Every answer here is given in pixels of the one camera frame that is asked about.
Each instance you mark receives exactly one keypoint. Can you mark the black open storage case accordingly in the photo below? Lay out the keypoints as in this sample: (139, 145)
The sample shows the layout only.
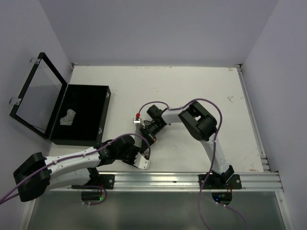
(45, 98)

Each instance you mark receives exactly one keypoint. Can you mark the grey striped underwear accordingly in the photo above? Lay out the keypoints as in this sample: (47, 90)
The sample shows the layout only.
(67, 120)

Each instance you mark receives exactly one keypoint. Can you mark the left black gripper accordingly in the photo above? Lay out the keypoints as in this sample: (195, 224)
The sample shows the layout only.
(135, 149)

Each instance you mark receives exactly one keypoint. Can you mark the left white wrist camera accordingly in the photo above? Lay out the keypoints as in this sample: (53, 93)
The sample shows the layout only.
(141, 162)

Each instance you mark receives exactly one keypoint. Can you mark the aluminium rail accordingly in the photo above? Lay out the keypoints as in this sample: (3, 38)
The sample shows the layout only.
(262, 154)
(190, 182)

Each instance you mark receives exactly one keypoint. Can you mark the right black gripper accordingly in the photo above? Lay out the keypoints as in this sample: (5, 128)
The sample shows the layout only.
(150, 138)

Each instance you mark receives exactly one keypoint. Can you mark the aluminium front rail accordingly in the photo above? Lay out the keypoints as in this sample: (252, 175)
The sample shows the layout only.
(190, 182)

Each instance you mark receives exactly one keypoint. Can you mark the grey and cream sock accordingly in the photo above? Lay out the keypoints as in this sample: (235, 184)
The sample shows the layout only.
(138, 139)

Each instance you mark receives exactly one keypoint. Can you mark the aluminium right side rail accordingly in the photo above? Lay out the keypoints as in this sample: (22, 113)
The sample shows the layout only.
(262, 154)

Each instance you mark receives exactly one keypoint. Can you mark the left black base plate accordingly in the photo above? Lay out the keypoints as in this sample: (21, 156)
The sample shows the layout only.
(101, 181)

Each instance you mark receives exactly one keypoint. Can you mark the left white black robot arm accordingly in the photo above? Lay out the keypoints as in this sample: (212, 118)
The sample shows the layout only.
(38, 174)

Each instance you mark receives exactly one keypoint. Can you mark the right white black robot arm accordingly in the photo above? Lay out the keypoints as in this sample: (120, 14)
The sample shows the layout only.
(203, 127)

